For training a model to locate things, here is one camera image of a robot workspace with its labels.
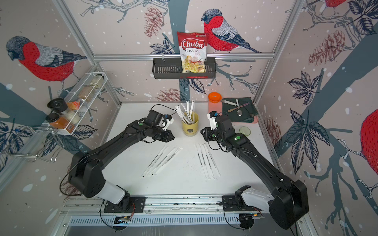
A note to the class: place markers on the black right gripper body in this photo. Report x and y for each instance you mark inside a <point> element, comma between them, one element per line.
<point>212,135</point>

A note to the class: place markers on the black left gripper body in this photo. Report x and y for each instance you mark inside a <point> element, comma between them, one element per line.
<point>163,135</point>

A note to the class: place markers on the straw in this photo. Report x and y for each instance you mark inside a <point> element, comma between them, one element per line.
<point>177,151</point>
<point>200,160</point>
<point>204,162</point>
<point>208,162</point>
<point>164,160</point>
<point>145,173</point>
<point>213,161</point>
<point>156,162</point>

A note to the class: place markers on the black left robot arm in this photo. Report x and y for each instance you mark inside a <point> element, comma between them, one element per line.
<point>86,168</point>

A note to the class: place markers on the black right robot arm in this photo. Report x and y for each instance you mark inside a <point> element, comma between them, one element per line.
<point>290,198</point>

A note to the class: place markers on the bundle wrapped straws in cup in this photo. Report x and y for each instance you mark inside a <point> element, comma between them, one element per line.
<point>186,112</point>

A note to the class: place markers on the yellow straw cup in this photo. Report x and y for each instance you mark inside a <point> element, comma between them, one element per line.
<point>191,129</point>

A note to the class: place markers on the pink tray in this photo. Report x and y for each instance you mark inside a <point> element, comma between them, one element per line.
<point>215,107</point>

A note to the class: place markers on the wooden spoon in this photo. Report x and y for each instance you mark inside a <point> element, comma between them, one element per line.
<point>233,109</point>

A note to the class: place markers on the metal spoon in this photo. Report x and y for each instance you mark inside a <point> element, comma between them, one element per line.
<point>239,112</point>

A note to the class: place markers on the orange bowl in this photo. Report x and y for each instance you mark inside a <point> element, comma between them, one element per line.
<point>214,97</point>

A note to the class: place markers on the green mat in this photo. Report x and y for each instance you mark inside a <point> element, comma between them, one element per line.
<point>240,110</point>

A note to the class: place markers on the Chuba cassava chips bag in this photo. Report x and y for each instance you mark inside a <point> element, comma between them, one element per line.
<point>193,51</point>

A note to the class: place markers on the black lid spice jar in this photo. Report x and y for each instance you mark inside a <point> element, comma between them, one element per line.
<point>58,105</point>

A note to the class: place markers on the orange spice jar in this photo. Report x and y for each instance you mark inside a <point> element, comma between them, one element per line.
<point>59,122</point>

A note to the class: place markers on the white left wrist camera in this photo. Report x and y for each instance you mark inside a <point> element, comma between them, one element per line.
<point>167,121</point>

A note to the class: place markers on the white handle knife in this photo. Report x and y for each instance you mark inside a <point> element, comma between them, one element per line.
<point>229,102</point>

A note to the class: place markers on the black wall basket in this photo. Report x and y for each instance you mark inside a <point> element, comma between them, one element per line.
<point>171,69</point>

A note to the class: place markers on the white wire spice rack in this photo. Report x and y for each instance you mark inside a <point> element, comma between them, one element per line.
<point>79,101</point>

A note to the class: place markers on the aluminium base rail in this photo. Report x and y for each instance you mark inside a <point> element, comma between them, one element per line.
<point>162,210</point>

